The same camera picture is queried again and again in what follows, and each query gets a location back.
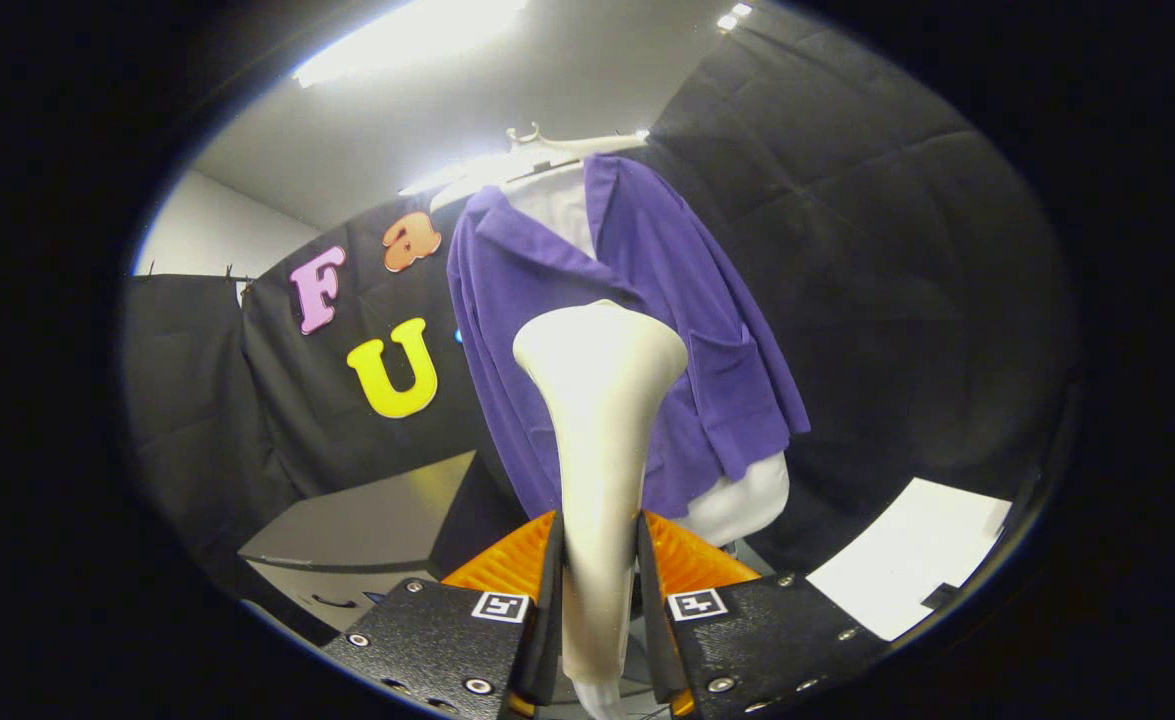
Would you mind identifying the white flat board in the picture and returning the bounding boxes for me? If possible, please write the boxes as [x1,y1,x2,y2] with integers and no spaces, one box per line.
[807,477,1013,641]

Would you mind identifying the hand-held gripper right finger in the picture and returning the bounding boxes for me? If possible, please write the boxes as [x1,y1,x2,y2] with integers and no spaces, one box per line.
[637,507,888,720]

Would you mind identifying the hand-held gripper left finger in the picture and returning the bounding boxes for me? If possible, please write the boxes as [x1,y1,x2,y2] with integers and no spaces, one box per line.
[322,510,566,720]

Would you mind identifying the large ceiling light panel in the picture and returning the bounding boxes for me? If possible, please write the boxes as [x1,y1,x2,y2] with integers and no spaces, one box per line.
[292,0,530,89]

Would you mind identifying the black backdrop cloth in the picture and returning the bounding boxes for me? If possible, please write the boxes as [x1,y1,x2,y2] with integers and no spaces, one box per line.
[122,5,1078,641]

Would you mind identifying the white clothes hanger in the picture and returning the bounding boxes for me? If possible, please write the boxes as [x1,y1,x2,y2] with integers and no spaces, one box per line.
[429,122,650,213]

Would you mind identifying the long ceiling light panel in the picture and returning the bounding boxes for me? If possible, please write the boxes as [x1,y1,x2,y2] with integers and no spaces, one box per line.
[397,150,510,198]

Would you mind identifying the purple jacket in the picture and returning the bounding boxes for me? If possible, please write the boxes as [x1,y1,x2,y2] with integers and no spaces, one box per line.
[446,153,812,521]

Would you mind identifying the white mannequin torso form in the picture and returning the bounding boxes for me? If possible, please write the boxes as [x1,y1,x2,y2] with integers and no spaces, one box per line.
[502,165,791,548]

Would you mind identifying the white garment steamer head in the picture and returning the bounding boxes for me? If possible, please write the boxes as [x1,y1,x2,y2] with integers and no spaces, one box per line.
[512,300,690,691]

